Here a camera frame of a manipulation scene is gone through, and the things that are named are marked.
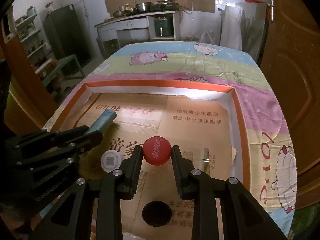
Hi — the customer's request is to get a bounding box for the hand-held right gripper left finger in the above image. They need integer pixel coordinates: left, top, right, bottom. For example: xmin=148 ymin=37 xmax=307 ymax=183
xmin=37 ymin=145 xmax=143 ymax=240

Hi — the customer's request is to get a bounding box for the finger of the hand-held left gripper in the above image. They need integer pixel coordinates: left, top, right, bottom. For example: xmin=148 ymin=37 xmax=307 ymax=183
xmin=14 ymin=140 xmax=102 ymax=172
xmin=5 ymin=126 xmax=103 ymax=148

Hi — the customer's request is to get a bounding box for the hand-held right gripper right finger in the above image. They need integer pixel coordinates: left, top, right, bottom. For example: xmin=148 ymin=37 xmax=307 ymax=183
xmin=171 ymin=145 xmax=287 ymax=240

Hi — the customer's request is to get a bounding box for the white bottle cap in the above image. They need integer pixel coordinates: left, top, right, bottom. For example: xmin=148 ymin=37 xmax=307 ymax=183
xmin=101 ymin=150 xmax=124 ymax=173

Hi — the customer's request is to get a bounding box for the red bottle cap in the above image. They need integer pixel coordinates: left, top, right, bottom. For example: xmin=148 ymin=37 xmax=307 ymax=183
xmin=142 ymin=137 xmax=172 ymax=166

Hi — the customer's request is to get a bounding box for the beige small box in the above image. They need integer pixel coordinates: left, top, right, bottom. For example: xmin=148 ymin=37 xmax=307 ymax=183
xmin=192 ymin=148 xmax=210 ymax=170

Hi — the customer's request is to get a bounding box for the teal small box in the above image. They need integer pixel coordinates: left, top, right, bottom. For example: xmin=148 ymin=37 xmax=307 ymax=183
xmin=86 ymin=109 xmax=117 ymax=134

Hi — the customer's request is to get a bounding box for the shallow cardboard tray orange rim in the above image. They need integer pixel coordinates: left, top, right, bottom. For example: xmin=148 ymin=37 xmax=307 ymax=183
xmin=44 ymin=79 xmax=250 ymax=240

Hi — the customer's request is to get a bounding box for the black bottle cap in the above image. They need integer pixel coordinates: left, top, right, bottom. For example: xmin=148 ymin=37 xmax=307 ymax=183
xmin=142 ymin=200 xmax=173 ymax=227

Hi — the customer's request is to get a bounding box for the green stool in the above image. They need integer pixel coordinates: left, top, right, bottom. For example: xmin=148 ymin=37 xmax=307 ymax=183
xmin=35 ymin=54 xmax=85 ymax=88

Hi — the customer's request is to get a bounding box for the dark refrigerator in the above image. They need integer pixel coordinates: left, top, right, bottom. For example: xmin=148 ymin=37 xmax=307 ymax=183
xmin=44 ymin=4 xmax=92 ymax=68

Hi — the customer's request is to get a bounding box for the white shelf rack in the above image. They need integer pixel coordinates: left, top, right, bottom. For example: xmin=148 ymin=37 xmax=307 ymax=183
xmin=15 ymin=6 xmax=54 ymax=80

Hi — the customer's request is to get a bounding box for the printed cartoon blanket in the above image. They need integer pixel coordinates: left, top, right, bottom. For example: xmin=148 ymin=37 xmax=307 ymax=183
xmin=42 ymin=41 xmax=298 ymax=240

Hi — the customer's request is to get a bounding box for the white kitchen counter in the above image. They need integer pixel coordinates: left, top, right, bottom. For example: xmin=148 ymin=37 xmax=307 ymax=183
xmin=94 ymin=10 xmax=182 ymax=55

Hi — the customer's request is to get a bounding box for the green air fryer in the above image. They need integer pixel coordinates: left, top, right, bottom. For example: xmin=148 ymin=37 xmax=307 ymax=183
xmin=154 ymin=17 xmax=174 ymax=37

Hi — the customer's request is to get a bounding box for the brown wooden door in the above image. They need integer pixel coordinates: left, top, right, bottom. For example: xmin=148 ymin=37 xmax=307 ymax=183
xmin=257 ymin=0 xmax=320 ymax=210

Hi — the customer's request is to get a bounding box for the steel pot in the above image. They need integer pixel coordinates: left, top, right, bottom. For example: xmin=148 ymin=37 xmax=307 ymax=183
xmin=135 ymin=2 xmax=153 ymax=12

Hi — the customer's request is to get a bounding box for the black gas stove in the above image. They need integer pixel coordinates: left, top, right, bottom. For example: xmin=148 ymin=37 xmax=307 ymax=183
xmin=151 ymin=2 xmax=180 ymax=11

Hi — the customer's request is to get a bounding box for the clear plastic sheet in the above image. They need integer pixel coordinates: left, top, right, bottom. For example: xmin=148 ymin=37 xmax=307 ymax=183
xmin=220 ymin=1 xmax=269 ymax=58

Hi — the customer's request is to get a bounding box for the wooden door frame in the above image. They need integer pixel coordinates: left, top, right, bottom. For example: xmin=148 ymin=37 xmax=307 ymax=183
xmin=0 ymin=5 xmax=58 ymax=135

